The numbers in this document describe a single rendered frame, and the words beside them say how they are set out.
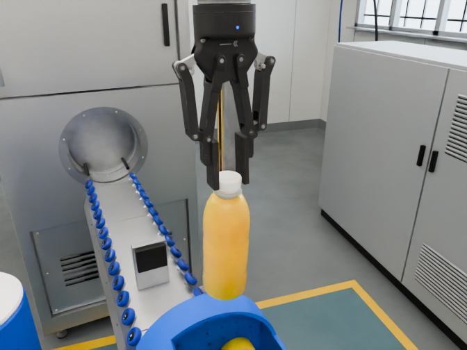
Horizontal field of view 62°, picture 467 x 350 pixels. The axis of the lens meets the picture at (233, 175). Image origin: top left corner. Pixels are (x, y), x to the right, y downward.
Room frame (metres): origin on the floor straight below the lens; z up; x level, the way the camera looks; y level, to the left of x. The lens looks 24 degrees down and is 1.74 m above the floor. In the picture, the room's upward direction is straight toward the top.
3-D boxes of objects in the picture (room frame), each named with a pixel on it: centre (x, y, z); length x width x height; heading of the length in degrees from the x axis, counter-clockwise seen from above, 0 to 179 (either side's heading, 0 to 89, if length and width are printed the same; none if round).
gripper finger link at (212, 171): (0.49, 0.03, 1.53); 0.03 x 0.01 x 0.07; 24
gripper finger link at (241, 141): (0.51, -0.01, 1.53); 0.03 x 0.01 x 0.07; 24
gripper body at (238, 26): (0.50, 0.01, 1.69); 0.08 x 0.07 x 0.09; 114
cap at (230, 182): (0.50, 0.01, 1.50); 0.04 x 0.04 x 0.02
